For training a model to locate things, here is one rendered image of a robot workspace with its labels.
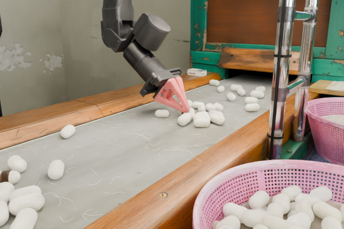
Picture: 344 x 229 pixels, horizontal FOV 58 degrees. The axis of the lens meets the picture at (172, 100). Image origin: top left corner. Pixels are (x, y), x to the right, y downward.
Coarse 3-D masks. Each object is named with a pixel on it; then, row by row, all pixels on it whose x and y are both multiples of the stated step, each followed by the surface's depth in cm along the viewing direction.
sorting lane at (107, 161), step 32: (192, 96) 89; (224, 96) 89; (288, 96) 89; (96, 128) 62; (128, 128) 62; (160, 128) 62; (192, 128) 62; (224, 128) 62; (0, 160) 48; (32, 160) 48; (64, 160) 48; (96, 160) 48; (128, 160) 48; (160, 160) 48; (64, 192) 39; (96, 192) 39; (128, 192) 39; (64, 224) 33
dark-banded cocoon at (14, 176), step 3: (0, 171) 41; (12, 171) 41; (15, 171) 41; (9, 174) 40; (12, 174) 40; (15, 174) 40; (18, 174) 41; (9, 177) 40; (12, 177) 40; (15, 177) 40; (18, 177) 41; (9, 180) 40; (12, 180) 40; (15, 180) 40; (18, 180) 41; (12, 183) 40; (15, 183) 41
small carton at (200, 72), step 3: (189, 69) 110; (192, 69) 110; (195, 69) 110; (198, 69) 110; (201, 69) 110; (189, 72) 110; (192, 72) 109; (195, 72) 108; (198, 72) 107; (201, 72) 107; (204, 72) 108; (192, 75) 109; (195, 75) 108; (198, 75) 108; (201, 75) 107; (204, 75) 109
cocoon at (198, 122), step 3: (195, 120) 62; (198, 120) 62; (201, 120) 62; (204, 120) 62; (207, 120) 62; (195, 123) 62; (198, 123) 62; (201, 123) 62; (204, 123) 62; (207, 123) 62; (198, 126) 62; (201, 126) 62; (204, 126) 62; (207, 126) 63
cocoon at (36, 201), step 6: (18, 198) 34; (24, 198) 34; (30, 198) 34; (36, 198) 34; (42, 198) 35; (12, 204) 33; (18, 204) 34; (24, 204) 34; (30, 204) 34; (36, 204) 34; (42, 204) 35; (12, 210) 33; (18, 210) 33; (36, 210) 35
